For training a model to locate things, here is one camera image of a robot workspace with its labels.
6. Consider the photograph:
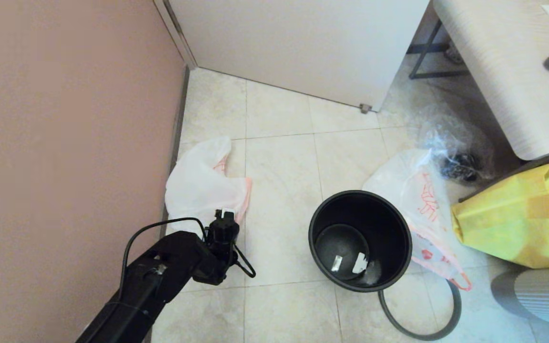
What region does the fresh white pink-trimmed bag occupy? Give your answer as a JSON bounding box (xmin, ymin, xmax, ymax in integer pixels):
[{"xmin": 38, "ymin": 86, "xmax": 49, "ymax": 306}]
[{"xmin": 165, "ymin": 137, "xmax": 252, "ymax": 236}]

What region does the white plastic bag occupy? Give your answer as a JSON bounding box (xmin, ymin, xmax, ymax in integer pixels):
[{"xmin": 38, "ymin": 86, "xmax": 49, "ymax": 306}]
[{"xmin": 363, "ymin": 149, "xmax": 473, "ymax": 291}]

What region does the black bin ring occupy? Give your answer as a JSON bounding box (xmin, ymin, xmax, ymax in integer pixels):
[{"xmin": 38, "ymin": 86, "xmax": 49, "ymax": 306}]
[{"xmin": 378, "ymin": 276, "xmax": 462, "ymax": 341}]

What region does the black round trash bin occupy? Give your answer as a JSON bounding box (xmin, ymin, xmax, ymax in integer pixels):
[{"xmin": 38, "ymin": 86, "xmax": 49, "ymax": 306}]
[{"xmin": 308, "ymin": 190, "xmax": 413, "ymax": 293}]

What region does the clear plastic bag with dark items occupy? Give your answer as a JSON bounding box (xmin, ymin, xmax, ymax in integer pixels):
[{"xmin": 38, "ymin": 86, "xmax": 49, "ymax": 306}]
[{"xmin": 420, "ymin": 107, "xmax": 497, "ymax": 184}]

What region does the yellow fabric bag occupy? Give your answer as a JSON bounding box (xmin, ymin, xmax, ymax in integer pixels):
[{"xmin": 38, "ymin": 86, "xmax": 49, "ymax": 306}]
[{"xmin": 452, "ymin": 162, "xmax": 549, "ymax": 269}]

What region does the grey metal baseboard strip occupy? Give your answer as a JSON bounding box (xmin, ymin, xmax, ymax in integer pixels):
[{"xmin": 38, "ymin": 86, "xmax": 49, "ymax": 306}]
[{"xmin": 140, "ymin": 64, "xmax": 192, "ymax": 343}]

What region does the white door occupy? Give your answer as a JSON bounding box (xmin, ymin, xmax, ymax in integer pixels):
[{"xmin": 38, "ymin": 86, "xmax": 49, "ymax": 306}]
[{"xmin": 167, "ymin": 0, "xmax": 432, "ymax": 112}]

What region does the light wood grain table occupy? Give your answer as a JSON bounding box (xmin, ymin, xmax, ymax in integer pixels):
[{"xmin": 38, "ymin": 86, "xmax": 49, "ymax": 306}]
[{"xmin": 408, "ymin": 0, "xmax": 549, "ymax": 161}]

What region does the white ribbed round stool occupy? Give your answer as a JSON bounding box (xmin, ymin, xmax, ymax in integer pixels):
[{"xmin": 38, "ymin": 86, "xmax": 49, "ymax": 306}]
[{"xmin": 491, "ymin": 267, "xmax": 549, "ymax": 329}]

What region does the smooth black left arm cable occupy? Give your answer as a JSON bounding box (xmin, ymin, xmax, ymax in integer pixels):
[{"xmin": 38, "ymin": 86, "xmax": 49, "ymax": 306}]
[{"xmin": 120, "ymin": 217, "xmax": 208, "ymax": 298}]

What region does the white door frame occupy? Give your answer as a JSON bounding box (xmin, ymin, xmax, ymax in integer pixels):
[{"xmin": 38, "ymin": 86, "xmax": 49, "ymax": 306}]
[{"xmin": 154, "ymin": 0, "xmax": 198, "ymax": 70}]

